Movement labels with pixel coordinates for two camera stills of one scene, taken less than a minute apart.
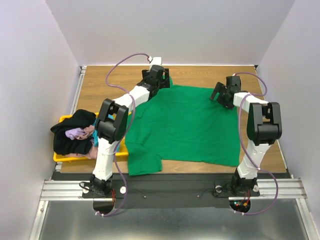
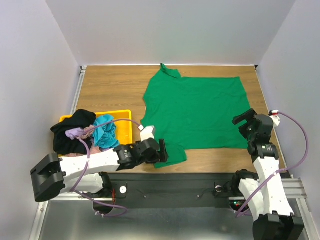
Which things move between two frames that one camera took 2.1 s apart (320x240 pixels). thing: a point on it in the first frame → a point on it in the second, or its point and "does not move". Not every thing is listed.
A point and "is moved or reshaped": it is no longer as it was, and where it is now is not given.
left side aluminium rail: (82, 70) does not move
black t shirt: (62, 144) does not move
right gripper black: (220, 92) → (247, 124)
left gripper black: (165, 83) → (160, 155)
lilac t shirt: (74, 133) does not move
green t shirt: (181, 124) is moved or reshaped
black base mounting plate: (171, 190) does not move
